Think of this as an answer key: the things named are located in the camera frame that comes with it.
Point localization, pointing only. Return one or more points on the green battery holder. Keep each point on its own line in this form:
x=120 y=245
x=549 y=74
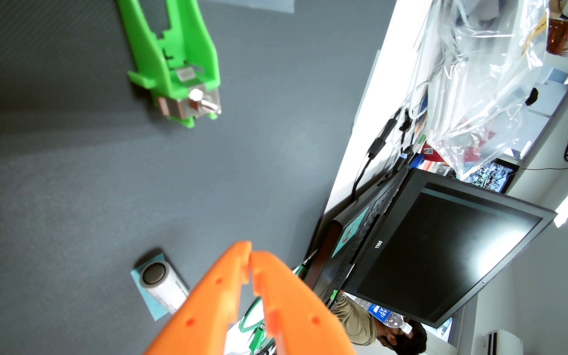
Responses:
x=185 y=49

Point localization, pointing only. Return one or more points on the grey tape strip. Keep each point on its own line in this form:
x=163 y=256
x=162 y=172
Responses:
x=264 y=5

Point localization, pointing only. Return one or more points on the person in khaki shirt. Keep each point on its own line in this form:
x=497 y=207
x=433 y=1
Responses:
x=358 y=323

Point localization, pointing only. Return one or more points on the water bottle blue label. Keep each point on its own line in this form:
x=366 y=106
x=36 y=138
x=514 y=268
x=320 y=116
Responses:
x=385 y=315

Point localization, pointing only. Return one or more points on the black Dell laptop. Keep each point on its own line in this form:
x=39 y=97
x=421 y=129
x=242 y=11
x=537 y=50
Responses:
x=437 y=246

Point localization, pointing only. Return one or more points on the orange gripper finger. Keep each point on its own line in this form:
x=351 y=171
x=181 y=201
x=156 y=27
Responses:
x=205 y=305
x=299 y=320

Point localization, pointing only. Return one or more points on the clear plastic bag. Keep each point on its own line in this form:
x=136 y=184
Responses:
x=481 y=74

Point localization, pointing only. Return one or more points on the light blue paper patch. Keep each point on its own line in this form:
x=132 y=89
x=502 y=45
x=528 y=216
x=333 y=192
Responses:
x=152 y=306

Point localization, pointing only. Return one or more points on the small monitor with picture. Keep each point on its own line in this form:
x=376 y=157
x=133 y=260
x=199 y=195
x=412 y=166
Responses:
x=491 y=176

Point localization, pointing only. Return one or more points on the small black wall object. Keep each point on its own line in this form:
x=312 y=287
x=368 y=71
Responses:
x=531 y=96

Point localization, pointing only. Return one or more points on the white cylindrical battery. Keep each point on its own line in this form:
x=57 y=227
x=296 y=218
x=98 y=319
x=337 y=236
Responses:
x=166 y=291

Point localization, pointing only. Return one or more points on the white air conditioner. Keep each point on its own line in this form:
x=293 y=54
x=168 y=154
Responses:
x=503 y=344

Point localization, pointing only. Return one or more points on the dark grey table mat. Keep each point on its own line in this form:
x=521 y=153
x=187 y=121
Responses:
x=67 y=197

